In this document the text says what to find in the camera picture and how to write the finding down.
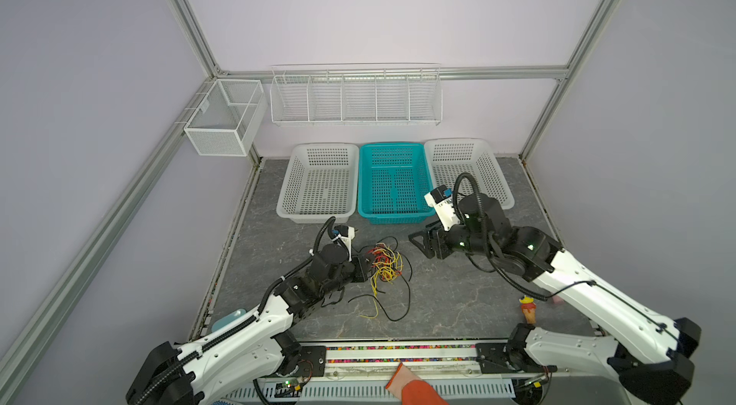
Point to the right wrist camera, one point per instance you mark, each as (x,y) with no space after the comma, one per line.
(440,199)

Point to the toy ice cream cone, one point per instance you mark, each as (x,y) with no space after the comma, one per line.
(528,308)

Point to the right white plastic basket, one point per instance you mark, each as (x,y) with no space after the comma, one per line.
(449,157)

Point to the white wire wall shelf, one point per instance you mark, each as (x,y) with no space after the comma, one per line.
(357,94)

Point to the teal plastic basket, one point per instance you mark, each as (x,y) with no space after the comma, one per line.
(393,179)

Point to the orange red glove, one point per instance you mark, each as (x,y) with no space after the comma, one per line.
(412,390)

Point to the white mesh wall box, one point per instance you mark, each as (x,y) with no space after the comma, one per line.
(227,119)

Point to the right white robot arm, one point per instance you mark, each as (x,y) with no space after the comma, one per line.
(647,353)

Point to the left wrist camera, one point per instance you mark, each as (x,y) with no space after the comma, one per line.
(344,235)

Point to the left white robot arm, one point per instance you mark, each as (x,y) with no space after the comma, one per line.
(255,345)

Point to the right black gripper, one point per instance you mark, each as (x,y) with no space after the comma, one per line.
(431,234)

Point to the colourful bead strip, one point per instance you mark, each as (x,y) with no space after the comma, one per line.
(398,353)

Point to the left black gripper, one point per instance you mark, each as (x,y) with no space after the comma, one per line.
(361,269)

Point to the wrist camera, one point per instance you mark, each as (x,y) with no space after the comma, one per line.
(440,199)
(344,235)

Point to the white plastic basket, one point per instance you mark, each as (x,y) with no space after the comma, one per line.
(321,181)
(449,157)

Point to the left white plastic basket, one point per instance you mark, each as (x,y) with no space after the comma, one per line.
(321,181)

